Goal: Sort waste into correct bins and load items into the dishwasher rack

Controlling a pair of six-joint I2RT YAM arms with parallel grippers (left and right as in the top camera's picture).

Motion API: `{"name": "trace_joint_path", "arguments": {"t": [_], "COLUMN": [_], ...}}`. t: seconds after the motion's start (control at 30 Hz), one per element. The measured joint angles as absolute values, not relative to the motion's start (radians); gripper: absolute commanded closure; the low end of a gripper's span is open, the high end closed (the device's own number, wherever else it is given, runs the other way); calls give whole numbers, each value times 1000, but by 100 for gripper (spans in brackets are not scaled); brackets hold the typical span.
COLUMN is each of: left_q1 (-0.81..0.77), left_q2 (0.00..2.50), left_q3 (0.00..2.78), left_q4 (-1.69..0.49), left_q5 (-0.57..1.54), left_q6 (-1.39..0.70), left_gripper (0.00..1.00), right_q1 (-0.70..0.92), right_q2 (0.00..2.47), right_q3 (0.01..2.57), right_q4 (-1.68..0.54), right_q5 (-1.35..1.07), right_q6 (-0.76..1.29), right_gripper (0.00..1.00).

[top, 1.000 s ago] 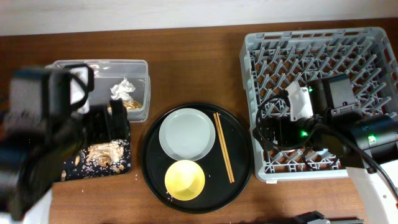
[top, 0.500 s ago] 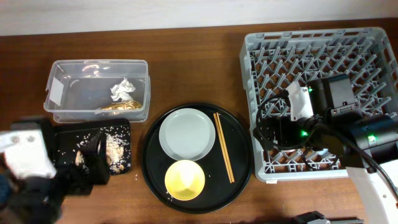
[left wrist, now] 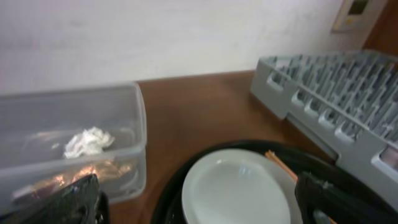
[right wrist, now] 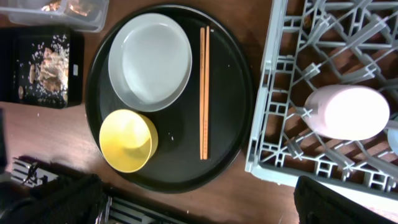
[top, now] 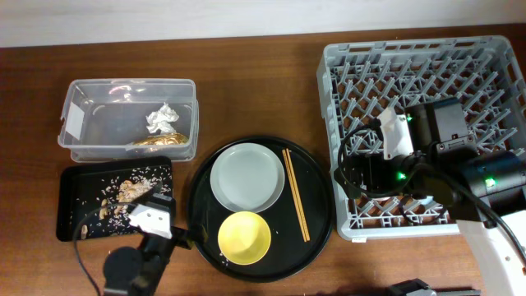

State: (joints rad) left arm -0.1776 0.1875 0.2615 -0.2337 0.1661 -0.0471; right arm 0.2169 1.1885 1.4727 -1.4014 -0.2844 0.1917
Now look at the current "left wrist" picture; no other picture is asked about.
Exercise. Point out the white tissue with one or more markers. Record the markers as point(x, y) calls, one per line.
point(89, 142)

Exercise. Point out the brown gold snack wrapper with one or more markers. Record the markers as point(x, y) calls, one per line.
point(108, 171)

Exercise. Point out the wooden chopstick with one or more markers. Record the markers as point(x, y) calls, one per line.
point(317, 216)

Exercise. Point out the grey dishwasher rack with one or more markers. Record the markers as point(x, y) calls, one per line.
point(345, 102)

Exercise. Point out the wall thermostat panel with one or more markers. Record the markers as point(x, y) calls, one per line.
point(355, 16)

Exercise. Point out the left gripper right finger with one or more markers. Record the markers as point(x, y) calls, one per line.
point(313, 194)

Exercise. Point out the round black serving tray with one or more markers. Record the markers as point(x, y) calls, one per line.
point(169, 206)

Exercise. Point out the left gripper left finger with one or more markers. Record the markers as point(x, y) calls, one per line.
point(81, 202)

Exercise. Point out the grey round plate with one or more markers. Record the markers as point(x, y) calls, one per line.
point(238, 186)

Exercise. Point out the clear plastic storage bin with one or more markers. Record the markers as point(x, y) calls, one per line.
point(51, 139)

